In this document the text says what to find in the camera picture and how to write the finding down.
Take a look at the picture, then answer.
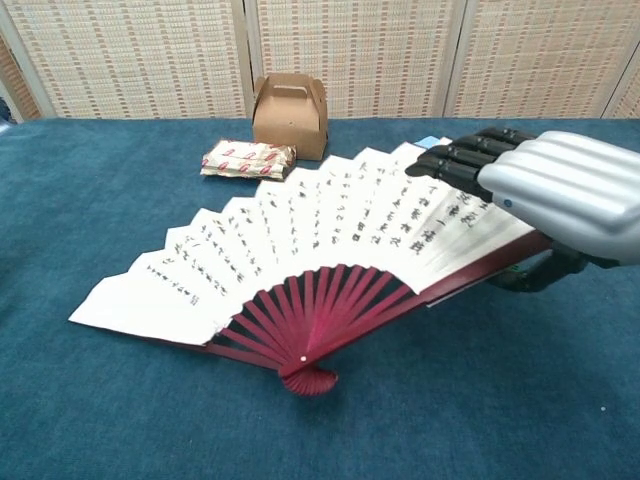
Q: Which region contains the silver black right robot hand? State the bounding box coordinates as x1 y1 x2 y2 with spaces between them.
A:
404 127 640 295

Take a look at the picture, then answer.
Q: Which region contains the red ribbed paper folding fan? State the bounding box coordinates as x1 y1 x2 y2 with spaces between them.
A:
67 137 551 399

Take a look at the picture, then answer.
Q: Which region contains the brown cardboard carry box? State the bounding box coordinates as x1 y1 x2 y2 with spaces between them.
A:
251 73 329 161

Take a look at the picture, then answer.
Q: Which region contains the white red snack packet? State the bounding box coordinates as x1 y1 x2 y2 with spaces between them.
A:
199 139 298 182

